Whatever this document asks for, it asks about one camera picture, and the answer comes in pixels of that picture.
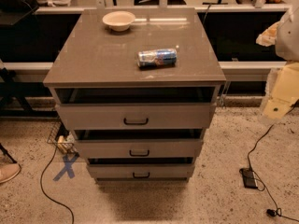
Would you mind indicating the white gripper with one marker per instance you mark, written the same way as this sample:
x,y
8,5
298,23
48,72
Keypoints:
x,y
288,40

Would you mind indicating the grey drawer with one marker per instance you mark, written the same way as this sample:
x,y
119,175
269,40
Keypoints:
x,y
159,171
152,116
139,149

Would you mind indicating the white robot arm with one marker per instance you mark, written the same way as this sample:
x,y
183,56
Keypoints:
x,y
284,35

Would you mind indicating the grey drawer cabinet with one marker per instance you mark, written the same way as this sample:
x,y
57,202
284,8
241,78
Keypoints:
x,y
98,66

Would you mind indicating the grey bottom drawer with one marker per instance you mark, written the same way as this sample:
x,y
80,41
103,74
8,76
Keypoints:
x,y
159,171

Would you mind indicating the grey top drawer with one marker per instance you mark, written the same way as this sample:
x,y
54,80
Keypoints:
x,y
152,116

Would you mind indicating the black power adapter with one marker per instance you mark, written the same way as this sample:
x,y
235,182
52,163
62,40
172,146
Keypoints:
x,y
249,179

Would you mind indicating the blue crushed can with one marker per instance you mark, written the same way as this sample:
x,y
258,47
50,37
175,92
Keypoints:
x,y
156,57

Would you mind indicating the white paper bowl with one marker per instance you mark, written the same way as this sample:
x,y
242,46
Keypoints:
x,y
119,21

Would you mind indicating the blue tape cross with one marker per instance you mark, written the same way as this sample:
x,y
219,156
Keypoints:
x,y
67,169

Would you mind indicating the black tripod leg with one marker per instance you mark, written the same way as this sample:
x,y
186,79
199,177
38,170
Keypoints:
x,y
5,152

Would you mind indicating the tan shoe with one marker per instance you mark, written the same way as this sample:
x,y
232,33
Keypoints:
x,y
9,171

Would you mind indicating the wire basket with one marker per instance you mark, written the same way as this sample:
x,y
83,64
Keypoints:
x,y
61,138

